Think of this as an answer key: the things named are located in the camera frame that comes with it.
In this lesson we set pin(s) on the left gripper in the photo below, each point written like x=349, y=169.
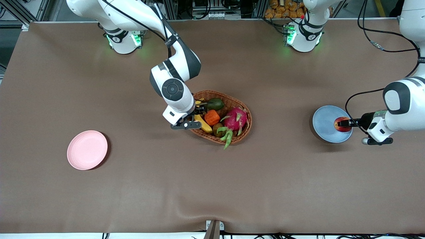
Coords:
x=364, y=119

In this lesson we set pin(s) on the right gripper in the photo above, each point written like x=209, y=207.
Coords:
x=198, y=107

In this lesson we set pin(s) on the red apple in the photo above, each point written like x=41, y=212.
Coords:
x=342, y=129

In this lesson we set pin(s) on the yellow banana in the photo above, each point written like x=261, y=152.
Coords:
x=206, y=127

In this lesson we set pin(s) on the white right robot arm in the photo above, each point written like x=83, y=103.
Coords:
x=132, y=10

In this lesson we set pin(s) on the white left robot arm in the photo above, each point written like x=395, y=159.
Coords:
x=408, y=99

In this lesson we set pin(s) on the orange tangerine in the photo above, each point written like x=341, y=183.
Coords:
x=212, y=118

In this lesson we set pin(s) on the green avocado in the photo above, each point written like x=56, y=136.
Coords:
x=217, y=104

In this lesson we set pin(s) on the light blue plate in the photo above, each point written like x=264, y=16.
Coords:
x=323, y=122

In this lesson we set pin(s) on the brown kiwi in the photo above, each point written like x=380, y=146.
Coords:
x=218, y=130

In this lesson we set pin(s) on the brown wicker basket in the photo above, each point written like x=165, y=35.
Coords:
x=232, y=101

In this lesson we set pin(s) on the pink dragon fruit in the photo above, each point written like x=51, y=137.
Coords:
x=236, y=119

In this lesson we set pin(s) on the brown table cloth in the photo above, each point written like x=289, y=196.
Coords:
x=212, y=186

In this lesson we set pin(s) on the long white power strip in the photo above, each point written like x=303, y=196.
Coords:
x=225, y=15

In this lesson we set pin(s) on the black electronics box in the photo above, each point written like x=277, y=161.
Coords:
x=206, y=4

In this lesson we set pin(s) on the pink plate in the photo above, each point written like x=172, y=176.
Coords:
x=87, y=150

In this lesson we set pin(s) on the orange toy food pile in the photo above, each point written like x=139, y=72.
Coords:
x=282, y=8

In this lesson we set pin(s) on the aluminium frame post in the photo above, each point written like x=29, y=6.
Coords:
x=171, y=10

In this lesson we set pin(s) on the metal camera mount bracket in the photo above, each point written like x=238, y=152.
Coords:
x=212, y=232

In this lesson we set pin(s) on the aluminium frame strut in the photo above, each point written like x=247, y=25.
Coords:
x=43, y=10

